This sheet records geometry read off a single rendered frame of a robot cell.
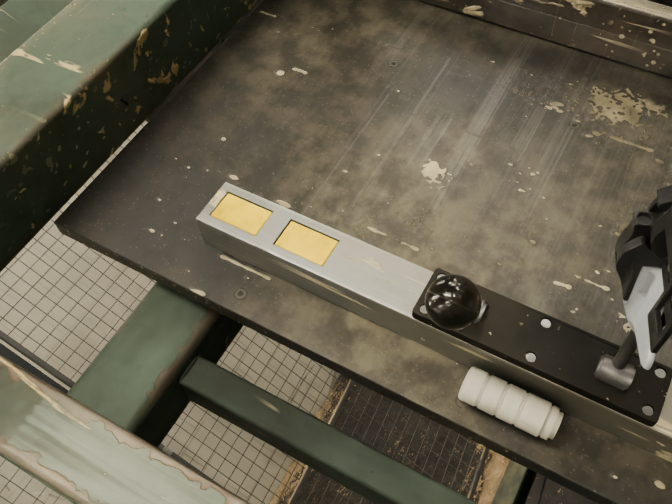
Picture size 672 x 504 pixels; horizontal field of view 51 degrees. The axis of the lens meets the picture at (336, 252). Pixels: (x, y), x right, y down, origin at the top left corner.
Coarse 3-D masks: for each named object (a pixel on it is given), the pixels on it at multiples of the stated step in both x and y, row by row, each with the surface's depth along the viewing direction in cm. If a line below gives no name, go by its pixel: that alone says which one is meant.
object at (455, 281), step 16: (432, 288) 47; (448, 288) 46; (464, 288) 46; (432, 304) 46; (448, 304) 46; (464, 304) 46; (480, 304) 47; (432, 320) 47; (448, 320) 46; (464, 320) 46
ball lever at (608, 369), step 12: (624, 348) 51; (636, 348) 51; (600, 360) 53; (612, 360) 53; (624, 360) 52; (600, 372) 53; (612, 372) 53; (624, 372) 53; (612, 384) 53; (624, 384) 52
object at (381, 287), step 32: (224, 192) 66; (224, 224) 64; (288, 224) 64; (320, 224) 64; (256, 256) 64; (288, 256) 62; (352, 256) 62; (384, 256) 62; (320, 288) 63; (352, 288) 60; (384, 288) 60; (416, 288) 60; (384, 320) 61; (416, 320) 58; (448, 352) 60; (480, 352) 57; (544, 384) 55; (576, 416) 57; (608, 416) 54
